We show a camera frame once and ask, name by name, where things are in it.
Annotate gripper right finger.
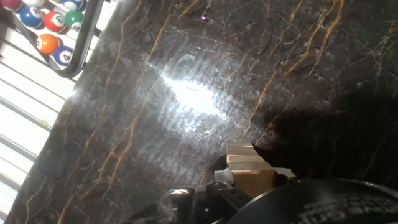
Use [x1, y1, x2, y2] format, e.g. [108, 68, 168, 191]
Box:
[275, 167, 298, 187]

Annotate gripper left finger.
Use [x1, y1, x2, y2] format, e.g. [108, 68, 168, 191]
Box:
[195, 167, 253, 223]

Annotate violet blue billiard ball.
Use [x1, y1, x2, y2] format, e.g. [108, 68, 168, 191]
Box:
[53, 45, 75, 67]

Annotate black tray of coloured balls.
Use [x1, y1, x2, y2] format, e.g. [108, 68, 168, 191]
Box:
[0, 0, 105, 79]

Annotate green billiard ball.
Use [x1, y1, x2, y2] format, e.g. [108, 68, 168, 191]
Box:
[64, 9, 84, 32]

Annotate orange billiard ball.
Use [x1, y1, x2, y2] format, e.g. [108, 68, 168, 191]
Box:
[35, 33, 62, 55]

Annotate red billiard ball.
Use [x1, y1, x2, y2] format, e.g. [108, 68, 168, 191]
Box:
[43, 11, 68, 34]

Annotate blue striped billiard ball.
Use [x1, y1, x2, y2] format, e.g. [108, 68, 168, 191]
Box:
[61, 0, 85, 11]

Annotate solid blue billiard ball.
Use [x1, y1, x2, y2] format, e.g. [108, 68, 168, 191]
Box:
[19, 6, 45, 29]

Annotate white billiard ball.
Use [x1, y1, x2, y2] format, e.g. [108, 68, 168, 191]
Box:
[23, 0, 47, 9]

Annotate maroon billiard ball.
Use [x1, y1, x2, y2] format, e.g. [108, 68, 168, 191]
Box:
[0, 0, 24, 12]

